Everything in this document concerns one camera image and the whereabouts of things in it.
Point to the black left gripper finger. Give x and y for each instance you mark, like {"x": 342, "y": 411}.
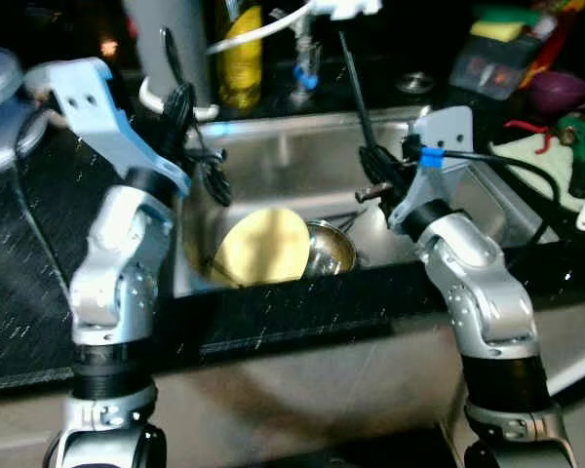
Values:
{"x": 174, "y": 58}
{"x": 216, "y": 177}

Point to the long black stick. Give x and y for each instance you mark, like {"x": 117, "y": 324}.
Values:
{"x": 359, "y": 88}

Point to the pale yellow plate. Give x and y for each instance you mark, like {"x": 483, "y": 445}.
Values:
{"x": 263, "y": 249}

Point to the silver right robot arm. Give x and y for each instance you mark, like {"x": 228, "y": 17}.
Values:
{"x": 478, "y": 283}

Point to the grey cylinder white base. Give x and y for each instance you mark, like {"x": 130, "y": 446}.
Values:
{"x": 171, "y": 49}

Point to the yellow oil bottle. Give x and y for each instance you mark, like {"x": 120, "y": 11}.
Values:
{"x": 239, "y": 68}

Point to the steel bowl with rim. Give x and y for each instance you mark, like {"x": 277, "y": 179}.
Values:
{"x": 331, "y": 253}

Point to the steel sink basin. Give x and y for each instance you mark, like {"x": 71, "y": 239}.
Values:
{"x": 292, "y": 156}

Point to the round steel cap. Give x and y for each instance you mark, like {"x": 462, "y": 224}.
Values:
{"x": 416, "y": 83}

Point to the small tap blue tip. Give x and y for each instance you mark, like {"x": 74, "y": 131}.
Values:
{"x": 307, "y": 58}

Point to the pale green cloth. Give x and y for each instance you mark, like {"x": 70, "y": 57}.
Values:
{"x": 526, "y": 161}

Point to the black device red display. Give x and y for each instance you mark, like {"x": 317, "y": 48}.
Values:
{"x": 483, "y": 70}

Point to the white plug block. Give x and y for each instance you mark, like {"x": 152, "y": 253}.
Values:
{"x": 346, "y": 8}

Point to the yellow green sponge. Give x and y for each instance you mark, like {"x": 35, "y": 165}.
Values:
{"x": 497, "y": 27}

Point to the purple cup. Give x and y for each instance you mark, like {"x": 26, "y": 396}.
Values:
{"x": 561, "y": 96}

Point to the grey brown cabinet drawers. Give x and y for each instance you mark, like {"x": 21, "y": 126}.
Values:
{"x": 302, "y": 390}

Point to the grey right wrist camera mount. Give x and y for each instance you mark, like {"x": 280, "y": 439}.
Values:
{"x": 448, "y": 132}

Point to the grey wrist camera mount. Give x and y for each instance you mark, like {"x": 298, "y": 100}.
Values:
{"x": 448, "y": 132}
{"x": 88, "y": 107}

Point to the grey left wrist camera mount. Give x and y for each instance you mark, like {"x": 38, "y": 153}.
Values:
{"x": 88, "y": 107}

